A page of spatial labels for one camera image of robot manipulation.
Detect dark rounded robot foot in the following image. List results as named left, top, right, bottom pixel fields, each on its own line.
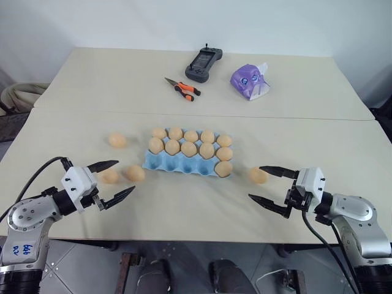
left=208, top=258, right=257, bottom=294
left=137, top=258, right=176, bottom=294

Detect grey handheld remote controller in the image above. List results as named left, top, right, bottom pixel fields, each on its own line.
left=184, top=43, right=223, bottom=84

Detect brown metal stand post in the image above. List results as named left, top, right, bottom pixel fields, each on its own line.
left=119, top=252, right=133, bottom=294

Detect blue egg tray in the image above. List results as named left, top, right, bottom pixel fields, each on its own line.
left=141, top=128, right=235, bottom=179

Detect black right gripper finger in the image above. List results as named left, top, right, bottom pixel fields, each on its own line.
left=248, top=193, right=290, bottom=219
left=258, top=165, right=300, bottom=180

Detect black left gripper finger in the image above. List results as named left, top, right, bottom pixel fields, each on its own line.
left=87, top=159, right=120, bottom=174
left=98, top=185, right=137, bottom=212

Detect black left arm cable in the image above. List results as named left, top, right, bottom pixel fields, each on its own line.
left=0, top=156, right=73, bottom=223

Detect orange and black pliers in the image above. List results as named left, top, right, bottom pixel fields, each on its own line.
left=164, top=77, right=202, bottom=103

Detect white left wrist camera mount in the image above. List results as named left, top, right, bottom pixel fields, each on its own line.
left=60, top=166, right=100, bottom=214

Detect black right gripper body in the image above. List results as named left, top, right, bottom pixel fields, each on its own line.
left=284, top=179, right=311, bottom=220

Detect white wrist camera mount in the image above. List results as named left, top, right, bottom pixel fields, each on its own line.
left=60, top=166, right=100, bottom=214
left=295, top=167, right=327, bottom=203

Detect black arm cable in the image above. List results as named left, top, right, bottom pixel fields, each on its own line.
left=0, top=156, right=73, bottom=223
left=301, top=209, right=370, bottom=294

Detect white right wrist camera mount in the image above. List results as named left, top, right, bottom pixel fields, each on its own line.
left=295, top=167, right=327, bottom=203

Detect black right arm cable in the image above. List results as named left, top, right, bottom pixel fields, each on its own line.
left=301, top=209, right=370, bottom=294

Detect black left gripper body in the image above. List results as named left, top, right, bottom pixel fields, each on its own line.
left=80, top=190, right=102, bottom=213

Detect purple tissue pack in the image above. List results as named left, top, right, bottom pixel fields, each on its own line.
left=230, top=62, right=271, bottom=102

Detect beige chair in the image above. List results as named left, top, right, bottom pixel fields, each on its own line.
left=0, top=81, right=50, bottom=119

